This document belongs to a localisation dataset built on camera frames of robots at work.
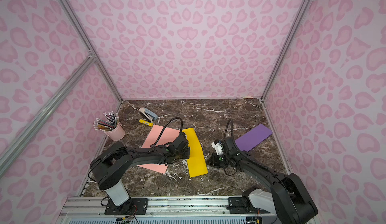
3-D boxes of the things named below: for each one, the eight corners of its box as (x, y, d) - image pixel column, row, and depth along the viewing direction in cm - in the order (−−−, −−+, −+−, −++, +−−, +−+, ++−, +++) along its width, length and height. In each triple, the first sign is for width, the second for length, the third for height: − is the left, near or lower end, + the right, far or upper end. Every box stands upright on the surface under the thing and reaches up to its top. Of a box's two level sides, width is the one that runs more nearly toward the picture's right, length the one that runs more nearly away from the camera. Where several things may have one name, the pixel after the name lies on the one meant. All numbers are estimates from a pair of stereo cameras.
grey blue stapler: (139, 112, 114) (137, 109, 112) (145, 108, 117) (143, 105, 114) (152, 123, 108) (150, 120, 105) (158, 118, 110) (157, 115, 108)
